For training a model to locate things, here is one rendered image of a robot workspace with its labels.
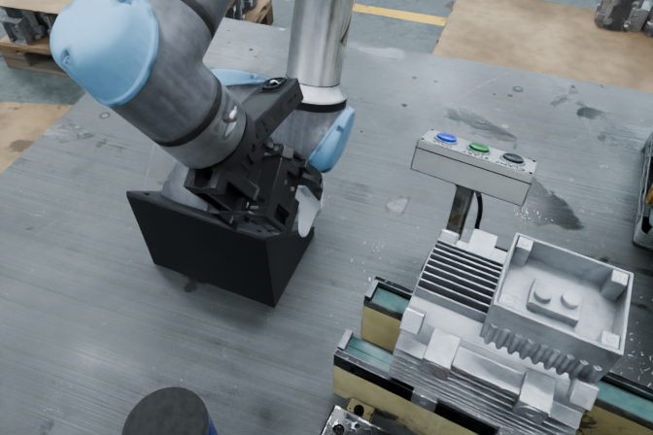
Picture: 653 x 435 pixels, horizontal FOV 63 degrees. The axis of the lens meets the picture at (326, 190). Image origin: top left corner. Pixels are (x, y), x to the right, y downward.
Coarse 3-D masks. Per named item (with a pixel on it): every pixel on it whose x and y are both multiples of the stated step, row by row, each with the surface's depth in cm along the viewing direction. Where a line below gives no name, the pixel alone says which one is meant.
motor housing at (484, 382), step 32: (448, 256) 61; (480, 256) 61; (416, 288) 58; (448, 288) 59; (480, 288) 58; (448, 320) 58; (480, 320) 57; (416, 352) 58; (480, 352) 57; (416, 384) 61; (448, 384) 58; (480, 384) 56; (512, 384) 55; (480, 416) 60; (512, 416) 56; (576, 416) 54
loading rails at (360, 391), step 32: (384, 288) 80; (384, 320) 80; (352, 352) 72; (384, 352) 72; (352, 384) 75; (384, 384) 70; (608, 384) 70; (640, 384) 68; (384, 416) 77; (416, 416) 72; (448, 416) 68; (608, 416) 69; (640, 416) 67
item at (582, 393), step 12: (444, 240) 65; (456, 240) 64; (408, 312) 57; (420, 312) 57; (408, 324) 57; (420, 324) 57; (576, 384) 52; (588, 384) 52; (576, 396) 52; (588, 396) 52; (588, 408) 52
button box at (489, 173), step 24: (432, 144) 78; (456, 144) 79; (432, 168) 79; (456, 168) 77; (480, 168) 76; (504, 168) 74; (528, 168) 75; (480, 192) 77; (504, 192) 76; (528, 192) 74
